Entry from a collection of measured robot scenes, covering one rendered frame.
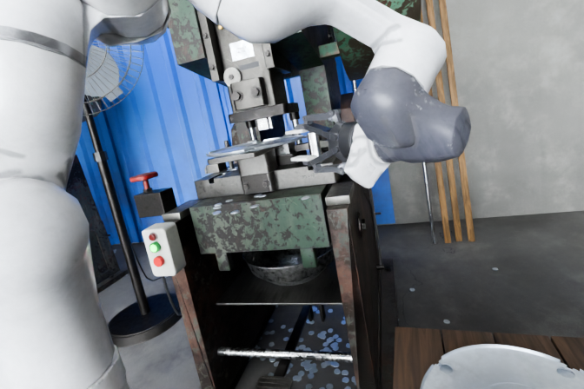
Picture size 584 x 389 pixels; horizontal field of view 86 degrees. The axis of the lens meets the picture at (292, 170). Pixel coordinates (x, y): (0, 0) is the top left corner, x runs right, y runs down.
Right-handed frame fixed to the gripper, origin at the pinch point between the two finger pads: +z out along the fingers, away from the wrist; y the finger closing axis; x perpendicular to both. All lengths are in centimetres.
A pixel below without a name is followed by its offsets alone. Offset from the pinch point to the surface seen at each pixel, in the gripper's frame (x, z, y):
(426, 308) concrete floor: -53, 9, -79
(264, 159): 1.6, 15.4, -3.1
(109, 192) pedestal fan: 33, 105, -10
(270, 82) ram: -8.2, 18.8, 17.7
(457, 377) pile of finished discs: 3, -34, -42
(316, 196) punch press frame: -2.2, 0.4, -14.0
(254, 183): 4.6, 19.0, -9.5
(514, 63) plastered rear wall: -170, 12, 9
